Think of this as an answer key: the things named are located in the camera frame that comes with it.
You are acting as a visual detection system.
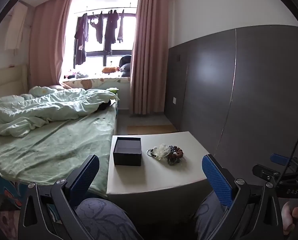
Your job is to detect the person's leg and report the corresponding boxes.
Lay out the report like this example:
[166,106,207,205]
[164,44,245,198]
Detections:
[194,191,227,239]
[75,198,142,240]

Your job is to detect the cardboard floor sheet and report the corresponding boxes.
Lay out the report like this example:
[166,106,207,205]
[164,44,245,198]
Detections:
[127,125,177,135]

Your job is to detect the hanging dark clothes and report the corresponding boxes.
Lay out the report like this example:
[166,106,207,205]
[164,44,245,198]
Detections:
[73,10,126,66]

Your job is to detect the orange plush toy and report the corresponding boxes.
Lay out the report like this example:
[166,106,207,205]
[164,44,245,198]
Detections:
[102,67,120,74]

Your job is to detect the left pink curtain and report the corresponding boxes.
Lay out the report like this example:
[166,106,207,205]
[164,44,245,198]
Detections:
[29,0,72,87]

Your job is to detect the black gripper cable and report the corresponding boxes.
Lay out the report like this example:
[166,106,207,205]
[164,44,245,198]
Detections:
[273,128,298,188]

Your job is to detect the blue braided cord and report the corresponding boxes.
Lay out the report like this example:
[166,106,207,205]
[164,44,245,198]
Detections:
[166,144,181,166]

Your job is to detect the person's right hand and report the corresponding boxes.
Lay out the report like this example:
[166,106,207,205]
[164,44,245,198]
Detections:
[281,201,298,235]

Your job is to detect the bed with green sheet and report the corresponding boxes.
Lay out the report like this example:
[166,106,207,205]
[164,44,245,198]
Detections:
[0,100,118,204]

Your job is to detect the dark cushion on windowsill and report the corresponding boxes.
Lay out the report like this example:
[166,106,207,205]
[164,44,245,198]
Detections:
[119,55,132,77]

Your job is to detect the light green duvet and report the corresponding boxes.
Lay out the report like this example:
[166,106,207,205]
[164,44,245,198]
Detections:
[0,86,119,138]

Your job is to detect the white side table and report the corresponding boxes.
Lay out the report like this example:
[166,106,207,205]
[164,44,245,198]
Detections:
[107,132,208,197]

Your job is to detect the black jewelry box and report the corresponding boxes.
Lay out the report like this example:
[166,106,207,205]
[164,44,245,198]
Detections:
[113,137,142,166]

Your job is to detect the beige padded headboard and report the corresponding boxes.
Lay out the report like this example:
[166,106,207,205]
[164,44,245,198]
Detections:
[0,64,29,98]

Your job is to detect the person's left leg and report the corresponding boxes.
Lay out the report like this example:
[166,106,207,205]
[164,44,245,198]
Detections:
[75,198,142,240]

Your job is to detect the white wall air conditioner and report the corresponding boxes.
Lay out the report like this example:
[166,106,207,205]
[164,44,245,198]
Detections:
[4,2,28,50]

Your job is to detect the person's right leg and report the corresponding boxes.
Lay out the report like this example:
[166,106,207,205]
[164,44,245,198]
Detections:
[194,191,227,239]

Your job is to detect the pink curtain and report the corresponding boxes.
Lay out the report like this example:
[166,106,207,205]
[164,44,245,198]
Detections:
[29,0,72,87]
[129,0,168,115]

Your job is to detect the right pink curtain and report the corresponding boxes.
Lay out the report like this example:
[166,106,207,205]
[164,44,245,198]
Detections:
[129,0,168,115]

